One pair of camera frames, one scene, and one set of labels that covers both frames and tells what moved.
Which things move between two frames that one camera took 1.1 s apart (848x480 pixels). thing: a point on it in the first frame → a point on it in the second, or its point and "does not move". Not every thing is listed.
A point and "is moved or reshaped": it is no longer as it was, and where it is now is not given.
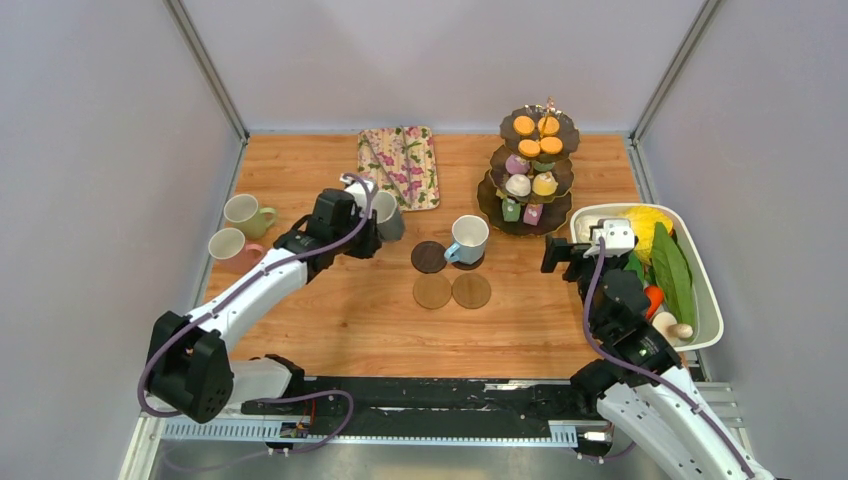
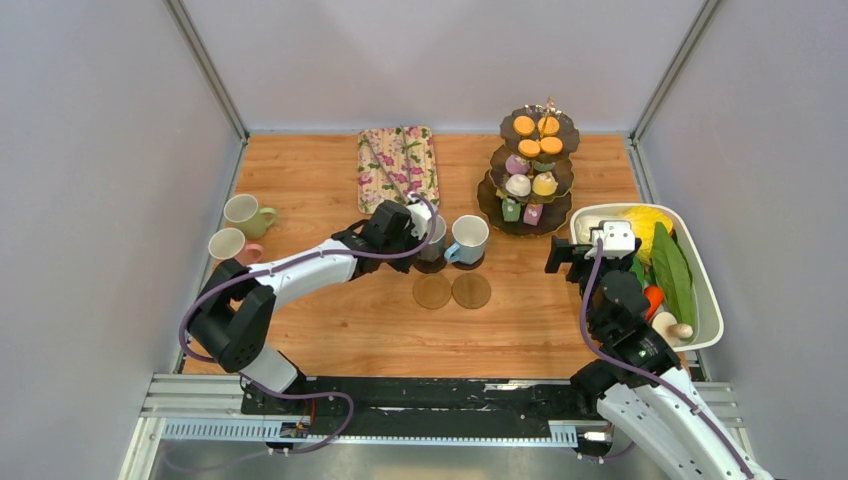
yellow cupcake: [544, 183] does not move
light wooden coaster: [471, 290] does not move
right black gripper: [557, 250] does not move
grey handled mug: [389, 219] is moved or reshaped
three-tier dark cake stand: [526, 192] does not move
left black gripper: [372, 243] → [406, 264]
